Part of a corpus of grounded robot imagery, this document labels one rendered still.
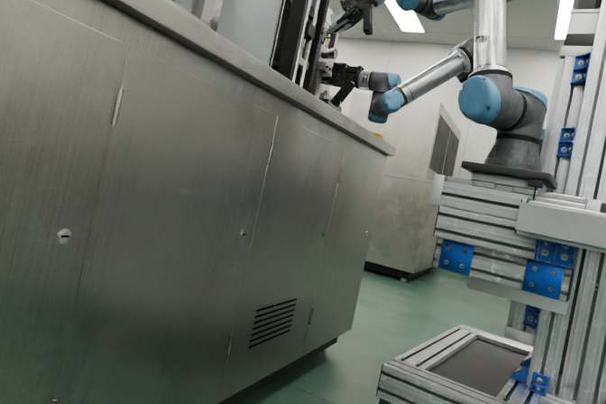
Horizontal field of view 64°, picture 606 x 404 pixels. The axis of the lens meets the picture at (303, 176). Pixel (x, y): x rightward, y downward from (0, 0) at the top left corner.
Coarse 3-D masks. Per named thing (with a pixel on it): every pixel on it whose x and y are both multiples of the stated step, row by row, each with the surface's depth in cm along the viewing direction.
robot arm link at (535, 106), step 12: (528, 96) 133; (540, 96) 133; (528, 108) 131; (540, 108) 134; (528, 120) 132; (540, 120) 134; (504, 132) 136; (516, 132) 134; (528, 132) 133; (540, 132) 135
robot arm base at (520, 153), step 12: (504, 144) 135; (516, 144) 133; (528, 144) 133; (492, 156) 138; (504, 156) 133; (516, 156) 132; (528, 156) 133; (516, 168) 131; (528, 168) 131; (540, 168) 134
